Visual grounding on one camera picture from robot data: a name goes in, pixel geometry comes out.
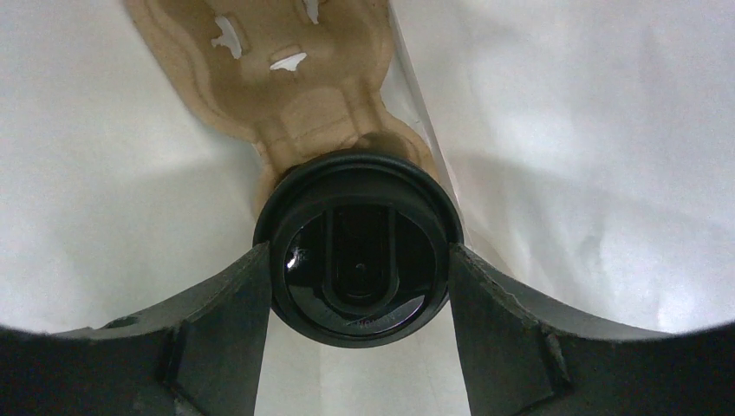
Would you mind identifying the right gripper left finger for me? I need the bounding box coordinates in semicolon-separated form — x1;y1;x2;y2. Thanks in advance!
1;244;271;415

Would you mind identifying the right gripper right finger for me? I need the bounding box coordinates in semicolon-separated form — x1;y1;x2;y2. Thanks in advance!
449;244;734;415

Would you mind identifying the light blue paper bag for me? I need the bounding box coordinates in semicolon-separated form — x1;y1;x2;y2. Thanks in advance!
1;1;734;415

